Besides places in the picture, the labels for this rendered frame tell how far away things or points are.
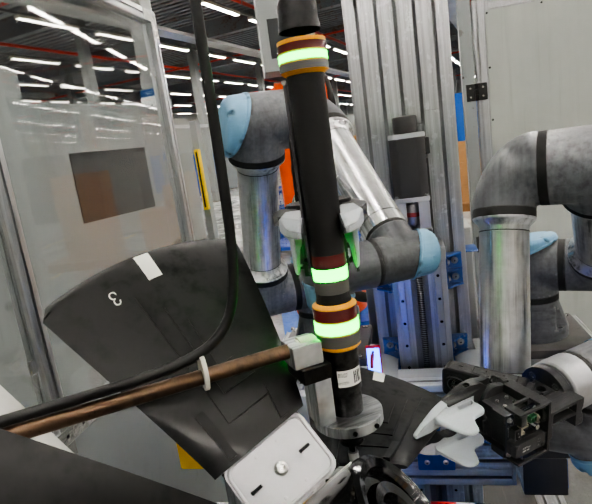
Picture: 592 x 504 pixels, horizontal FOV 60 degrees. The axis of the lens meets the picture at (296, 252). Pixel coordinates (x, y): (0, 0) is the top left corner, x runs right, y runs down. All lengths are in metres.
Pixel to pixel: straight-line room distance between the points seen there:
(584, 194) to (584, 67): 1.55
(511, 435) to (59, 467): 0.52
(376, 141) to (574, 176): 0.63
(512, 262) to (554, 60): 1.58
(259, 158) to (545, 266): 0.65
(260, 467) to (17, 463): 0.27
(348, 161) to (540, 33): 1.53
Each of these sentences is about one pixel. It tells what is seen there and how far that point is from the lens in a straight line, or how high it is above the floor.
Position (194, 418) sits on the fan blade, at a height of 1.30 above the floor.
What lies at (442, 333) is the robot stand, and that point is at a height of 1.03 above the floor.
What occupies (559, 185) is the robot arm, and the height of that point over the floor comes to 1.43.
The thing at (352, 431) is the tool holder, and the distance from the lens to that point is 0.52.
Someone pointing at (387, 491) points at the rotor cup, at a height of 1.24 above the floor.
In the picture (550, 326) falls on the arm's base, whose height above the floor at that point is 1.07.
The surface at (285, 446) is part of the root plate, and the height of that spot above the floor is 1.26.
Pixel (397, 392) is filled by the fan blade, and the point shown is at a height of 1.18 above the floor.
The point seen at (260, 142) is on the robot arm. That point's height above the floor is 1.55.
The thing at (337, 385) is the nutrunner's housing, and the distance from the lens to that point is 0.51.
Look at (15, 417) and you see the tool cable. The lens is 0.46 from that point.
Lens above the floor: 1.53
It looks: 11 degrees down
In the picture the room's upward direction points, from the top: 8 degrees counter-clockwise
